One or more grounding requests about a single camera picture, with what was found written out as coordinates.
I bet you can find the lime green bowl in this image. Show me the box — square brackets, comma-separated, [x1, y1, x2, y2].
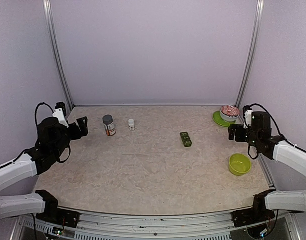
[228, 153, 252, 176]

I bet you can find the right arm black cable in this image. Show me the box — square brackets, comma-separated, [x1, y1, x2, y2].
[250, 103, 285, 138]

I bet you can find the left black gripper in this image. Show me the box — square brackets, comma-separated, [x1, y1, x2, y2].
[52, 116, 88, 158]

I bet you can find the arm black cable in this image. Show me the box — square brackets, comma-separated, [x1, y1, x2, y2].
[34, 101, 55, 126]
[250, 103, 285, 138]

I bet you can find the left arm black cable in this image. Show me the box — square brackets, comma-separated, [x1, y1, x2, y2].
[34, 101, 55, 126]

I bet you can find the aluminium frame post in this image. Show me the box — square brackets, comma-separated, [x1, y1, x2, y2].
[43, 0, 75, 111]
[235, 0, 265, 108]

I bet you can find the red patterned white bowl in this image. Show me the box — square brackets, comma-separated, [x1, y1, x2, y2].
[220, 105, 240, 123]

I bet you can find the small white pill bottle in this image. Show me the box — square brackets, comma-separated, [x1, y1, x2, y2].
[128, 119, 136, 131]

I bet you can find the left aluminium frame post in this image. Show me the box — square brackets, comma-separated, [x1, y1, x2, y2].
[43, 0, 75, 111]

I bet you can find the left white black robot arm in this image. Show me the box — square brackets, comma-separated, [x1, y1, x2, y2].
[0, 116, 89, 223]

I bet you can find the right aluminium frame post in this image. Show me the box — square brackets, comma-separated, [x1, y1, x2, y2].
[235, 0, 265, 108]

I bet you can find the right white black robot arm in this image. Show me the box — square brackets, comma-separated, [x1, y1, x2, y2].
[228, 109, 306, 222]

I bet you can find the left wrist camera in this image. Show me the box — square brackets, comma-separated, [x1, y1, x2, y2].
[55, 101, 67, 117]

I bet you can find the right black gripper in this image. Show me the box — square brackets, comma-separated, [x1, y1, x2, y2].
[228, 123, 261, 147]

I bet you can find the green weekly pill organizer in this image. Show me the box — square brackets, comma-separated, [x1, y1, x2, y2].
[180, 132, 193, 148]

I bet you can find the orange grey-capped supplement bottle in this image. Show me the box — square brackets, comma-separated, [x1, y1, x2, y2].
[102, 114, 116, 137]

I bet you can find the green saucer plate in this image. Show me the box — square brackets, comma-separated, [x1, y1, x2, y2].
[212, 111, 236, 128]

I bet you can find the front aluminium rail base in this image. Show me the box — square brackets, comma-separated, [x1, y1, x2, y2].
[10, 211, 303, 240]

